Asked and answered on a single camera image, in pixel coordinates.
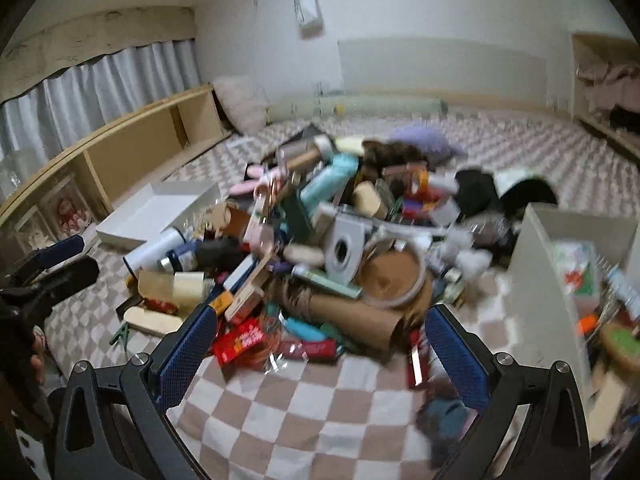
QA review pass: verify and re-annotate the white tape ring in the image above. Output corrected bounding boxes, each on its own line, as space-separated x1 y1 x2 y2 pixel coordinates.
356 237 427 307

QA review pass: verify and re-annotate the red white figurine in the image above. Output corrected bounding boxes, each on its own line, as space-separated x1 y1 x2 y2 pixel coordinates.
54 195 94 237

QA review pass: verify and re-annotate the wooden shelf unit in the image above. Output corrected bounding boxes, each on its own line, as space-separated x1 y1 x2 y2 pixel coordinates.
0 84 234 243

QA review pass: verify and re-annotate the white curtain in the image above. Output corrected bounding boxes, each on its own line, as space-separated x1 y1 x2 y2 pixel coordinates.
0 39 202 162

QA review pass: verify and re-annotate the white cotton ball bundle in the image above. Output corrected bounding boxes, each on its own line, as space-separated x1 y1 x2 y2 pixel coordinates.
444 230 494 277

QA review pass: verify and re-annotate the white wall panel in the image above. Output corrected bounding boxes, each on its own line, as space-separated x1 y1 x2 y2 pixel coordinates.
337 36 547 95

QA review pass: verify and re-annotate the white cardboard container box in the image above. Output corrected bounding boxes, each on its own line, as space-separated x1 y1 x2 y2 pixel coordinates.
507 204 640 453

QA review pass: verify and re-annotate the green clip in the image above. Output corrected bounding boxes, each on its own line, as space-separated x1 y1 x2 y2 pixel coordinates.
107 325 132 352

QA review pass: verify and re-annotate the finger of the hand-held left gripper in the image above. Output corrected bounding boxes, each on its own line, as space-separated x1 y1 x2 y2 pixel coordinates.
15 234 86 273
0 255 101 322

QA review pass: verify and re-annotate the white plastic case with hole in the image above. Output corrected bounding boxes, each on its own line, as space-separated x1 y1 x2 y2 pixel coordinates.
320 212 375 282

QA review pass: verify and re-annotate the black pouch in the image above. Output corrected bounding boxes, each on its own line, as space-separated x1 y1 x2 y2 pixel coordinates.
195 237 247 281

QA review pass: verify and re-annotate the pink case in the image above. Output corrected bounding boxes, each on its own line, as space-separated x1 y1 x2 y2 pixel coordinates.
244 224 274 254

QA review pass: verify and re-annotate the dark teal cloth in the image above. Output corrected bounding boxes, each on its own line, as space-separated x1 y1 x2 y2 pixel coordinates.
416 395 482 467

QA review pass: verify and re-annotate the teal cosmetic tube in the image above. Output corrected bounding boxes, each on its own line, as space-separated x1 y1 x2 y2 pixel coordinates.
299 154 361 207

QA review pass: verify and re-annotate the cardboard tube with rope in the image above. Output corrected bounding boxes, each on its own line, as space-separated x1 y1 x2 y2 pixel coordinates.
264 280 407 357

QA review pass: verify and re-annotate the white cylinder bottle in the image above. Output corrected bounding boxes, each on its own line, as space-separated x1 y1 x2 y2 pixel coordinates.
122 227 187 274

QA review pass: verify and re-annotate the white wall unit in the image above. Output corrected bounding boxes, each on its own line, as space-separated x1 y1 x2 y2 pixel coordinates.
292 0 324 39

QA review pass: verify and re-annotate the red snack packet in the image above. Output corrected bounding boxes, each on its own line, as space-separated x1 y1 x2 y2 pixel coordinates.
211 317 269 367

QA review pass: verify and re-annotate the round green lid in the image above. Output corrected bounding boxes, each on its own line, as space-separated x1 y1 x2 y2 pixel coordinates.
600 322 640 373

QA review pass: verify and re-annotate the beige curtain pelmet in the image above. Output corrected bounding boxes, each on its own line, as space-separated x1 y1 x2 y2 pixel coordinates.
0 6 197 104

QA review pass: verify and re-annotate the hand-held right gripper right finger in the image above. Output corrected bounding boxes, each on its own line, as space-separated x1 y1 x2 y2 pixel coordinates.
424 304 593 480

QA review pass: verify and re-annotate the light wooden block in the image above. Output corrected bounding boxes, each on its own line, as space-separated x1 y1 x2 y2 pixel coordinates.
123 306 184 337

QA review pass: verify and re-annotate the pile of pink clothes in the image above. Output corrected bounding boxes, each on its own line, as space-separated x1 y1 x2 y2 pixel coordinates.
575 62 640 116

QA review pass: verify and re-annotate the pale pillow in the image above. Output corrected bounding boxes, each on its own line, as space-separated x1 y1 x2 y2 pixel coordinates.
212 76 272 135

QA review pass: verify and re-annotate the dark red glossy lighter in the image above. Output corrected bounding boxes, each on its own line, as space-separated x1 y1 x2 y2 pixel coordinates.
406 330 427 389

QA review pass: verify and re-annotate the orange cap bottle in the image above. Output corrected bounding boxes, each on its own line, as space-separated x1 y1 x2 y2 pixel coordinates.
412 170 458 196

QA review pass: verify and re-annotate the round cork coaster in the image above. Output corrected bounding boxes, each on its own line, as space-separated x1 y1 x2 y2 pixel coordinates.
359 249 434 311

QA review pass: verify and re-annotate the brown fur item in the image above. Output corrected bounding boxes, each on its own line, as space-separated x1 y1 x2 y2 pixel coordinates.
361 140 427 172

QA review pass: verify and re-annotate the dark blue bottle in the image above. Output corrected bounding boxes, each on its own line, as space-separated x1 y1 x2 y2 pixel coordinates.
157 250 201 274

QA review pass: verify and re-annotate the white box lid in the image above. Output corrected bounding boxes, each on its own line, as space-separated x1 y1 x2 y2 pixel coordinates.
96 180 222 257

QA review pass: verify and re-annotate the wooden clothes shelf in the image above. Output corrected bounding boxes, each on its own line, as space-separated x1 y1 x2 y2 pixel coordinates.
570 32 640 157

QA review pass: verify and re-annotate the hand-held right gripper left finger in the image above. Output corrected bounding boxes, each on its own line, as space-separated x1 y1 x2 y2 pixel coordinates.
52 302 221 480

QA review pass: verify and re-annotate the green red packet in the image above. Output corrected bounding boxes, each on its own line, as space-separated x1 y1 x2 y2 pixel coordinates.
552 241 603 301

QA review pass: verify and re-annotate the purple plush toy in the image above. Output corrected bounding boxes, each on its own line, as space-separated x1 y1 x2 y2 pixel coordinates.
387 126 469 166

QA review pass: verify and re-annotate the light blue lighter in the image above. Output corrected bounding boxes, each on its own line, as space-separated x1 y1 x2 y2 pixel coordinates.
285 317 327 342

